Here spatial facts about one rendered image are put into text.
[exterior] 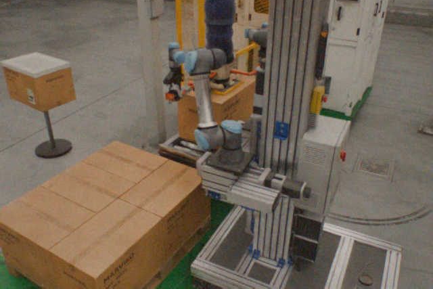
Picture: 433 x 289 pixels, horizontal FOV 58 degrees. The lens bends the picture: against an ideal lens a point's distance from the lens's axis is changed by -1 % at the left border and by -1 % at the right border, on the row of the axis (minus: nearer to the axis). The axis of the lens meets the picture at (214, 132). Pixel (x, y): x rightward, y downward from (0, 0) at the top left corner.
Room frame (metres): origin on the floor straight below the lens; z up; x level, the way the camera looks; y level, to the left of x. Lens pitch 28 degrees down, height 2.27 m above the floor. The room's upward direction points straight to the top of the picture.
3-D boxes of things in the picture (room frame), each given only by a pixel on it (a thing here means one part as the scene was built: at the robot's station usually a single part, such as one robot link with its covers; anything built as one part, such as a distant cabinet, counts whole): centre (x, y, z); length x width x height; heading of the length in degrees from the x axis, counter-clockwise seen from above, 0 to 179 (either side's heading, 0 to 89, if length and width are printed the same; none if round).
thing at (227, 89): (2.96, -0.12, 1.11); 0.34 x 0.10 x 0.05; 149
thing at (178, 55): (2.42, 0.21, 1.51); 0.11 x 0.11 x 0.08; 22
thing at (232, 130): (1.97, -0.09, 1.20); 0.13 x 0.12 x 0.14; 112
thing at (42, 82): (3.79, 1.80, 0.82); 0.60 x 0.40 x 0.40; 54
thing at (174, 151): (2.69, 0.16, 0.58); 0.70 x 0.03 x 0.06; 59
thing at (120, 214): (2.28, 0.76, 0.34); 1.20 x 1.00 x 0.40; 149
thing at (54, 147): (3.79, 1.80, 0.31); 0.40 x 0.40 x 0.62
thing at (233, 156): (1.97, -0.10, 1.09); 0.15 x 0.15 x 0.10
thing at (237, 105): (3.00, -0.03, 0.89); 0.60 x 0.40 x 0.40; 149
